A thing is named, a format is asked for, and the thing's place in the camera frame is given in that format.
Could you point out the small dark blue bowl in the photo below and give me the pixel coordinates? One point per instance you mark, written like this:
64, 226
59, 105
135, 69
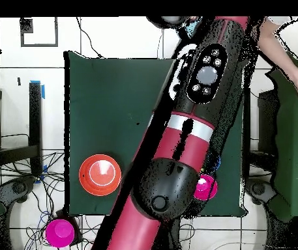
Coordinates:
218, 162

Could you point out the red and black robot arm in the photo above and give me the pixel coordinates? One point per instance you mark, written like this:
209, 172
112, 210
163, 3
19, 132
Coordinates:
174, 145

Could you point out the black metal stand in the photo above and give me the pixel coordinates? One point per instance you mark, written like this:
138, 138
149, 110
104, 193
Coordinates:
35, 117
268, 125

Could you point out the black floor stand base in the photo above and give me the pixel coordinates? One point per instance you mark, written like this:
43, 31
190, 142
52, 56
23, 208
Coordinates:
258, 188
18, 187

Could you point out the small pink-red bowl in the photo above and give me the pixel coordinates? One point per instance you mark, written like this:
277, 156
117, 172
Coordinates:
207, 188

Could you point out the dark green tablecloth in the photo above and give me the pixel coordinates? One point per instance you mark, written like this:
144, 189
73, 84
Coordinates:
112, 104

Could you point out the large orange bowl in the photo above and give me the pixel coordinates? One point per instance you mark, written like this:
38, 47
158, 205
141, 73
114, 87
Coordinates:
99, 174

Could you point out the blue tape strip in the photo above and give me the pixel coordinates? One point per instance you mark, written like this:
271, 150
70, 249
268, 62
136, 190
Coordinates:
43, 91

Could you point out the small magenta bowl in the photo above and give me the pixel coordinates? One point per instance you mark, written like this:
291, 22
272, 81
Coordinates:
60, 233

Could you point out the black square floor frame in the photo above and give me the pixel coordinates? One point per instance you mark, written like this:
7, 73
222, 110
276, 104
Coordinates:
39, 45

